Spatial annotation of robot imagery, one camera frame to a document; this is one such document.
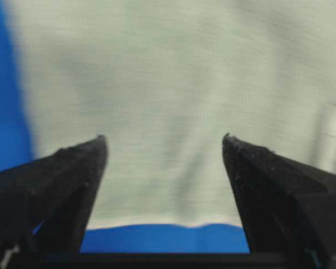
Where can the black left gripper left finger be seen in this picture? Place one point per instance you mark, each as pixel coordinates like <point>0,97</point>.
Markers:
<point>45,205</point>

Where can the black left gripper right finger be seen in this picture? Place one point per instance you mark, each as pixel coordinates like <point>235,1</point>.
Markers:
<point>287,208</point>

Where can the light green bath towel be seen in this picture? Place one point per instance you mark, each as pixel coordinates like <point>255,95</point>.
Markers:
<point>164,82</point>

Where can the blue table cloth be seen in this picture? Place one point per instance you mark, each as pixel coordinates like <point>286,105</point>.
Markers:
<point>15,148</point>

